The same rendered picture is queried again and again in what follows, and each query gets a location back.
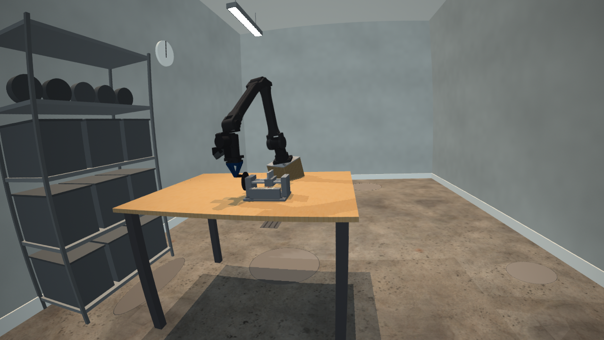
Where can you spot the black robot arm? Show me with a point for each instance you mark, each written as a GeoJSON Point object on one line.
{"type": "Point", "coordinates": [232, 123]}

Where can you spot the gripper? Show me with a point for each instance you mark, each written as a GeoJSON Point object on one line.
{"type": "Point", "coordinates": [235, 160]}

